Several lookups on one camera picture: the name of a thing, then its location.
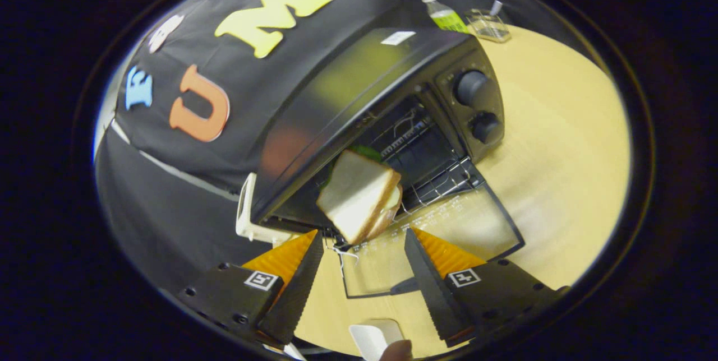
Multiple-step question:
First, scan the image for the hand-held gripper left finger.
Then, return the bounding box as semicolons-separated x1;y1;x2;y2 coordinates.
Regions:
178;229;325;346

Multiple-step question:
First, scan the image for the white bread sandwich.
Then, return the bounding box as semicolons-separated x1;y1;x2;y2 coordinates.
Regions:
316;145;403;246

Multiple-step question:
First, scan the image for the green label plastic bottle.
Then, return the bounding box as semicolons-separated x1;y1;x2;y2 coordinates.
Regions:
421;0;471;34

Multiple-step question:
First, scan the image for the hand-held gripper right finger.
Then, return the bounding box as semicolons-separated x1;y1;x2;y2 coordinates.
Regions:
404;227;570;348

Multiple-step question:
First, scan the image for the black toaster oven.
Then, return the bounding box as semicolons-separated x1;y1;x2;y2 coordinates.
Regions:
250;27;526;299

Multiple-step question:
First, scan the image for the small white plastic tray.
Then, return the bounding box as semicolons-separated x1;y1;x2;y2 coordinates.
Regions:
348;319;404;361

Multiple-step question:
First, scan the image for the white pop-up toaster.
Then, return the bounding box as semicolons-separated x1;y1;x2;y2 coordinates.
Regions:
236;173;298;245

